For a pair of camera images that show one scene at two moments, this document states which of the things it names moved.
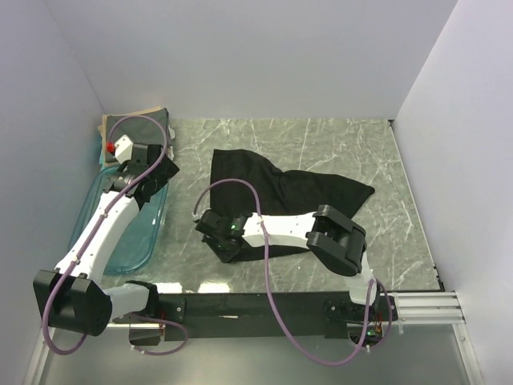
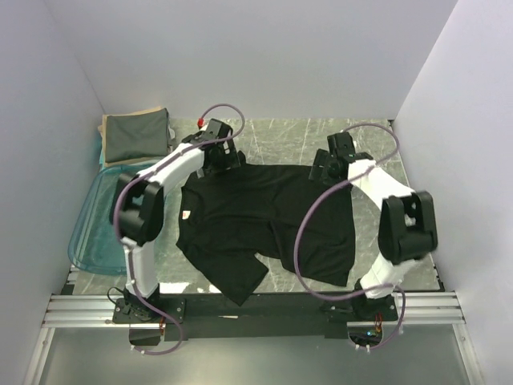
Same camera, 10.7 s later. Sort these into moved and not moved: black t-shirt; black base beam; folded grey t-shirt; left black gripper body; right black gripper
Moved: right black gripper; black t-shirt; left black gripper body
Not moved: black base beam; folded grey t-shirt
